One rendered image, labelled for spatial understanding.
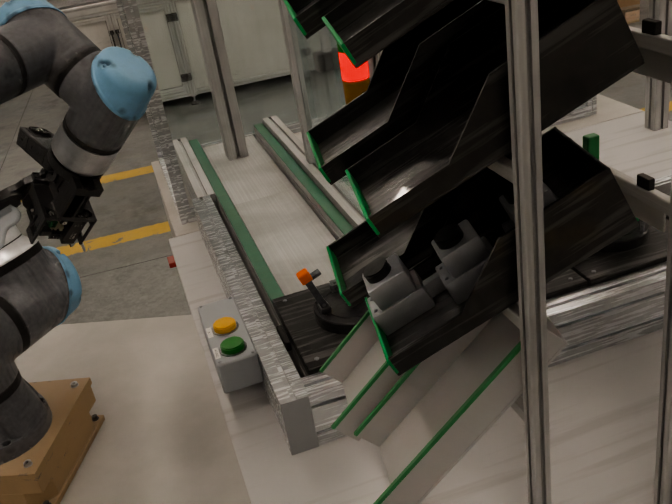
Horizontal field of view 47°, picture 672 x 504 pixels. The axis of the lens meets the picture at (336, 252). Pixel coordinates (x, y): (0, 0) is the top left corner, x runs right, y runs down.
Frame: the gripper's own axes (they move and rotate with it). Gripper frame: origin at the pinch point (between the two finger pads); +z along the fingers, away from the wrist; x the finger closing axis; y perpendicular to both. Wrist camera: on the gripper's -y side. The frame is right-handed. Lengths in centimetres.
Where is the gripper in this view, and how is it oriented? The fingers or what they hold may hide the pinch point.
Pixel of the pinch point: (18, 241)
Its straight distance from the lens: 118.1
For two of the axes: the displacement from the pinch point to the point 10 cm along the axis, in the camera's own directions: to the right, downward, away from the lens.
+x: 6.9, 0.0, 7.2
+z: -5.7, 6.1, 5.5
